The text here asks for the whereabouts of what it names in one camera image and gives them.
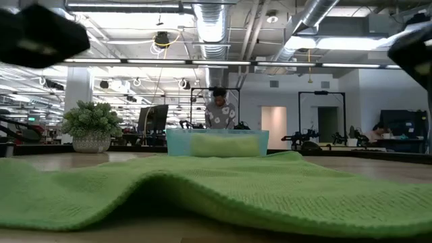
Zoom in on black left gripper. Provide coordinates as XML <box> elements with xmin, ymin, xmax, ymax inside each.
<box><xmin>0</xmin><ymin>3</ymin><xmax>91</xmax><ymax>70</ymax></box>

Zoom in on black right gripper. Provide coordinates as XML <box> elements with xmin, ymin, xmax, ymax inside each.
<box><xmin>387</xmin><ymin>25</ymin><xmax>432</xmax><ymax>92</ymax></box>

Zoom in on yellow microfiber towel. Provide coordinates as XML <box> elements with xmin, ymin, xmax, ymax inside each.
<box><xmin>190</xmin><ymin>134</ymin><xmax>261</xmax><ymax>158</ymax></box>

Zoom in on green microfiber towel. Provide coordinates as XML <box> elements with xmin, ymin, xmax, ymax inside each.
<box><xmin>0</xmin><ymin>151</ymin><xmax>432</xmax><ymax>239</ymax></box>

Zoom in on teal translucent plastic basket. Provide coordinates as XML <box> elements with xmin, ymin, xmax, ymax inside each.
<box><xmin>165</xmin><ymin>128</ymin><xmax>270</xmax><ymax>159</ymax></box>

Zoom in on dark background workstation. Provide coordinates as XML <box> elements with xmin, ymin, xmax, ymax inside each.
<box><xmin>379</xmin><ymin>109</ymin><xmax>429</xmax><ymax>151</ymax></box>

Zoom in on person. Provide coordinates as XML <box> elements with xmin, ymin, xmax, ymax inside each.
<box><xmin>369</xmin><ymin>121</ymin><xmax>394</xmax><ymax>142</ymax></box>
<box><xmin>205</xmin><ymin>86</ymin><xmax>237</xmax><ymax>130</ymax></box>

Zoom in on artificial green potted plant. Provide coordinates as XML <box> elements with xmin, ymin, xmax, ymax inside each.
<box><xmin>60</xmin><ymin>100</ymin><xmax>124</xmax><ymax>154</ymax></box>

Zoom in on black background monitor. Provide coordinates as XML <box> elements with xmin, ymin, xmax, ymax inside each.
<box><xmin>137</xmin><ymin>104</ymin><xmax>169</xmax><ymax>135</ymax></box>

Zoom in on black overhead light bar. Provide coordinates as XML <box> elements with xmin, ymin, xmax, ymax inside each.
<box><xmin>63</xmin><ymin>58</ymin><xmax>402</xmax><ymax>70</ymax></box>

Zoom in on black background gantry frame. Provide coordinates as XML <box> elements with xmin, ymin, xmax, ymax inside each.
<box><xmin>298</xmin><ymin>90</ymin><xmax>348</xmax><ymax>146</ymax></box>
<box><xmin>190</xmin><ymin>86</ymin><xmax>242</xmax><ymax>131</ymax></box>

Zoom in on silver smooth ventilation duct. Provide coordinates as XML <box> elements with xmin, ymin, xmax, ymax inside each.
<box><xmin>273</xmin><ymin>0</ymin><xmax>340</xmax><ymax>63</ymax></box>

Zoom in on black ceiling cord reel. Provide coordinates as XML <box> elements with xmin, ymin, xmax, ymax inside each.
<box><xmin>153</xmin><ymin>30</ymin><xmax>171</xmax><ymax>49</ymax></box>

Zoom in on silver ribbed ventilation duct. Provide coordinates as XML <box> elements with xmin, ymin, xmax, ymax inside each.
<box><xmin>192</xmin><ymin>3</ymin><xmax>230</xmax><ymax>129</ymax></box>

